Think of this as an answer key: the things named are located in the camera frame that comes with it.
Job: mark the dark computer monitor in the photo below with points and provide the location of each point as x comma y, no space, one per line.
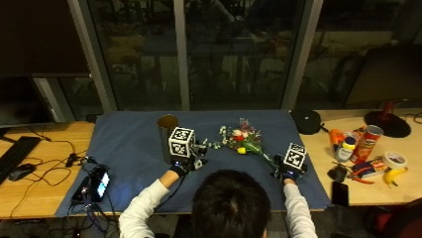
22,99

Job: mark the black computer mouse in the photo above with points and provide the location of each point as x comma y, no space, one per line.
22,172

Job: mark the flower bouquet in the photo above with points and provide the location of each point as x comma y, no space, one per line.
244,139

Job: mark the white marker cube glove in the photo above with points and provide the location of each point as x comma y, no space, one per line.
181,142
295,156

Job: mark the person's left hand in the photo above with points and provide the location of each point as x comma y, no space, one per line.
189,163

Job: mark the orange plastic object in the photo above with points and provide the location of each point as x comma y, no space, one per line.
337,136

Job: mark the white marker cube left glove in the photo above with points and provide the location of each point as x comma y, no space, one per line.
181,142

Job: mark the black keyboard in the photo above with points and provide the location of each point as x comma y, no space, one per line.
18,155

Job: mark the black round speaker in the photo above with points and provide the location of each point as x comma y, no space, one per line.
307,121

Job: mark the person's right hand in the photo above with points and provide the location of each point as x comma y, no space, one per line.
288,173

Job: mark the white tape roll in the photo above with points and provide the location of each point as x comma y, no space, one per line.
394,160

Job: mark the small black object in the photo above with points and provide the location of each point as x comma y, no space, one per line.
337,173

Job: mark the white bottle blue cap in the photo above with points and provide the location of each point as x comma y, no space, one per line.
345,150

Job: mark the black electronic box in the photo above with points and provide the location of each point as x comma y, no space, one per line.
82,191

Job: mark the black smartphone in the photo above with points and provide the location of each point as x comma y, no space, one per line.
340,194

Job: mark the red and blue packet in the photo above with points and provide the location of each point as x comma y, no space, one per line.
369,168

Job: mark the yellow banana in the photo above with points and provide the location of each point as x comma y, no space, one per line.
394,175

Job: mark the red chips can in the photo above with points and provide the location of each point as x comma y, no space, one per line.
365,145

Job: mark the blue table cloth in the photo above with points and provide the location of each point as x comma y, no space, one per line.
132,145

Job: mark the white marker cube right glove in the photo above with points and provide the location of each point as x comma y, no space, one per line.
295,156

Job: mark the grey window frame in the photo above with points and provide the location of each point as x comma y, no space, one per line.
181,56

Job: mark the dark cylindrical vase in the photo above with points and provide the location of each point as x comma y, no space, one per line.
164,139

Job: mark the red chair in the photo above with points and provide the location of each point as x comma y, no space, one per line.
400,221

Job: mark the monitor with red stand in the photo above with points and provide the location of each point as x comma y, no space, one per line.
389,82

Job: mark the smartphone with lit screen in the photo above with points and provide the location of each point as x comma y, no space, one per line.
102,183

